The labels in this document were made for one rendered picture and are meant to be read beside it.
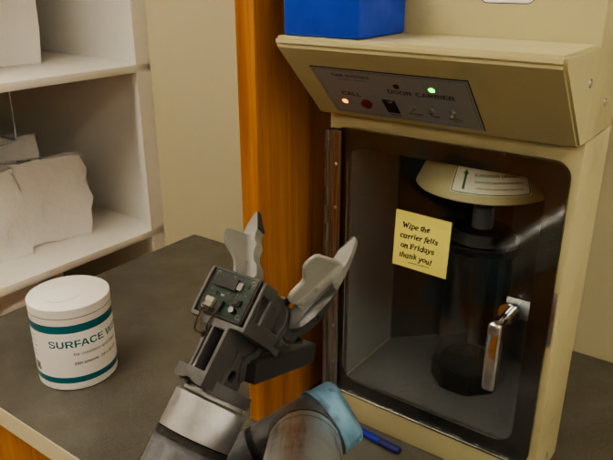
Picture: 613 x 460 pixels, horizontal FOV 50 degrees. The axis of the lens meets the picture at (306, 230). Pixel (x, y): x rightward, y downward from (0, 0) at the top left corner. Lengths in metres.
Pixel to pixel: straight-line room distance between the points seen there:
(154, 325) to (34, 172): 0.62
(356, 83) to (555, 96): 0.22
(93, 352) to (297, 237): 0.40
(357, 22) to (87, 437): 0.70
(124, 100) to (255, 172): 1.03
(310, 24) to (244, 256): 0.26
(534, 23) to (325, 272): 0.33
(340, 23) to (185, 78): 0.98
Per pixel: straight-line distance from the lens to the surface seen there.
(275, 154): 0.87
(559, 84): 0.64
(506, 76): 0.65
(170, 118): 1.74
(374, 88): 0.75
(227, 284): 0.65
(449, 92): 0.70
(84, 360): 1.14
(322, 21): 0.74
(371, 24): 0.73
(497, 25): 0.76
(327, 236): 0.91
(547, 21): 0.74
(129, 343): 1.27
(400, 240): 0.85
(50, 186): 1.79
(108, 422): 1.08
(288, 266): 0.95
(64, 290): 1.15
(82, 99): 1.99
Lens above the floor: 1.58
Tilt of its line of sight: 22 degrees down
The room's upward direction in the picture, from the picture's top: straight up
